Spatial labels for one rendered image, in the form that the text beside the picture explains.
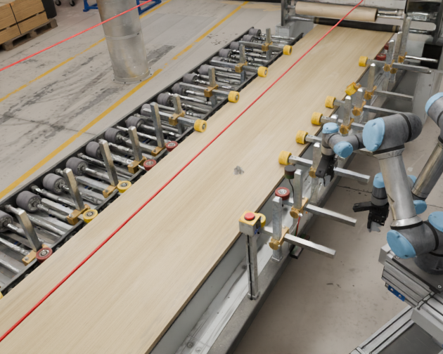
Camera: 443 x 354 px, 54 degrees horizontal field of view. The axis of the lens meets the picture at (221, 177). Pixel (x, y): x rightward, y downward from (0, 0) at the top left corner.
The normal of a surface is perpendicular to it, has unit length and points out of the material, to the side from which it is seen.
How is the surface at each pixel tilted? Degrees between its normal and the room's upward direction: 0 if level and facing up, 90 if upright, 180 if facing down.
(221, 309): 0
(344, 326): 0
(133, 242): 0
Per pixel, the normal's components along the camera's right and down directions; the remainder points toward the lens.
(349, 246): -0.07, -0.79
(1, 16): 0.91, 0.20
